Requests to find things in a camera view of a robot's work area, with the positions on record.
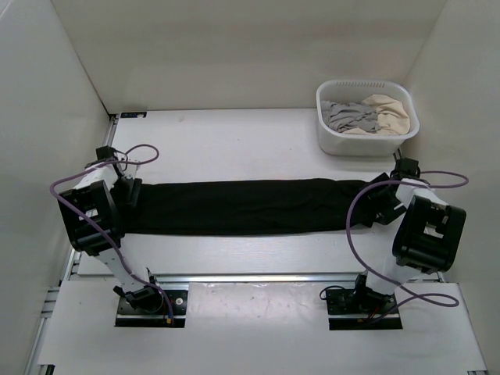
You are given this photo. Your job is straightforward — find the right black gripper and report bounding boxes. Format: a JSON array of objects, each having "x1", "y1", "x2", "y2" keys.
[{"x1": 358, "y1": 173, "x2": 406, "y2": 225}]

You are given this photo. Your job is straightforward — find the black trousers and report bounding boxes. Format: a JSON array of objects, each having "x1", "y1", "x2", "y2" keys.
[{"x1": 119, "y1": 178, "x2": 369, "y2": 236}]

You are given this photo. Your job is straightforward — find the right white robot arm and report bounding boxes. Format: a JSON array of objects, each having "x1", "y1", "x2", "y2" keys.
[{"x1": 346, "y1": 158, "x2": 466, "y2": 313}]

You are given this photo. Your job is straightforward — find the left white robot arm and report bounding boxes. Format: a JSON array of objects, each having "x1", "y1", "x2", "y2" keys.
[{"x1": 49, "y1": 146, "x2": 166, "y2": 314}]

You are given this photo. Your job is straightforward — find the small dark label sticker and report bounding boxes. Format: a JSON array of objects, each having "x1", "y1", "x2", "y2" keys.
[{"x1": 120, "y1": 112, "x2": 147, "y2": 119}]

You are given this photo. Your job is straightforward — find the beige garment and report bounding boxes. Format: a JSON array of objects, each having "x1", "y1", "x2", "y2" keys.
[{"x1": 345, "y1": 94, "x2": 411, "y2": 136}]

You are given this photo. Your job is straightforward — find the white plastic laundry basket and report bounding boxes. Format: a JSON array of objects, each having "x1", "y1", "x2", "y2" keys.
[{"x1": 316, "y1": 79, "x2": 420, "y2": 157}]

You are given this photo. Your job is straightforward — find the grey garment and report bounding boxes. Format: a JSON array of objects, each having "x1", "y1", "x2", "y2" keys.
[{"x1": 320, "y1": 101, "x2": 382, "y2": 134}]

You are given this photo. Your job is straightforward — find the front aluminium rail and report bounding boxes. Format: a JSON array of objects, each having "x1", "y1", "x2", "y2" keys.
[{"x1": 158, "y1": 273, "x2": 358, "y2": 284}]

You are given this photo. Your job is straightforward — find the left aluminium rail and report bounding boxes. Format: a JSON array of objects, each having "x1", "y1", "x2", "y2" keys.
[{"x1": 57, "y1": 113, "x2": 120, "y2": 288}]

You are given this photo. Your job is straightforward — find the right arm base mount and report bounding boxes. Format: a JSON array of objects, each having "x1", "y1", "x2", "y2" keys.
[{"x1": 319, "y1": 277, "x2": 403, "y2": 330}]

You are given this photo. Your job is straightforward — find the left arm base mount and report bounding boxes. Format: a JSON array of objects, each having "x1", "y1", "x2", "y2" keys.
[{"x1": 113, "y1": 286, "x2": 188, "y2": 328}]

